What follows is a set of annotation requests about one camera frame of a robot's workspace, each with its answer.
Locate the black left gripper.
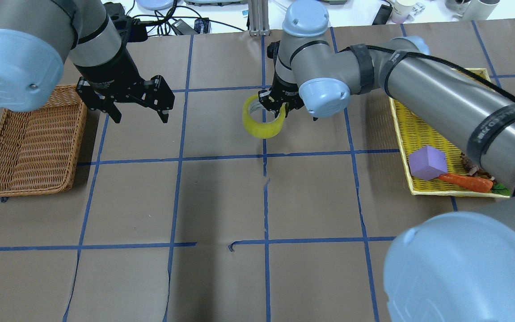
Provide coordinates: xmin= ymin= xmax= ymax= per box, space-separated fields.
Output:
xmin=76 ymin=67 xmax=175 ymax=124

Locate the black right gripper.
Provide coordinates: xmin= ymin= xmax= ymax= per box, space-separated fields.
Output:
xmin=259 ymin=76 xmax=305 ymax=119

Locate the yellow tape roll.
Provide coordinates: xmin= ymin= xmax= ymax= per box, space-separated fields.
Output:
xmin=242 ymin=94 xmax=285 ymax=139

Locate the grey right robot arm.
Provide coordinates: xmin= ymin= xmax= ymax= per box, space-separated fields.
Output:
xmin=254 ymin=0 xmax=515 ymax=322

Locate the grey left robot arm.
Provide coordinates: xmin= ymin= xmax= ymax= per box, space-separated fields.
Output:
xmin=0 ymin=0 xmax=178 ymax=123

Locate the brown wicker basket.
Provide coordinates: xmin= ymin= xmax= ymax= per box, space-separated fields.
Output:
xmin=0 ymin=85 xmax=87 ymax=197

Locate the yellow woven tray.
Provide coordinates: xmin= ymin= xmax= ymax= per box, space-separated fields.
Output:
xmin=388 ymin=68 xmax=511 ymax=197

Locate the purple foam block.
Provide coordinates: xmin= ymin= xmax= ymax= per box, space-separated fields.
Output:
xmin=407 ymin=145 xmax=449 ymax=181

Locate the brown animal figurine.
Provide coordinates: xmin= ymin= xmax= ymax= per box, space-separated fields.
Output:
xmin=460 ymin=153 xmax=496 ymax=182

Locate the orange toy carrot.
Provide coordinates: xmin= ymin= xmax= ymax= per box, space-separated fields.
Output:
xmin=437 ymin=173 xmax=511 ymax=196

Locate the aluminium frame post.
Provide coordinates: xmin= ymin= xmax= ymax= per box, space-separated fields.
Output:
xmin=247 ymin=0 xmax=270 ymax=37

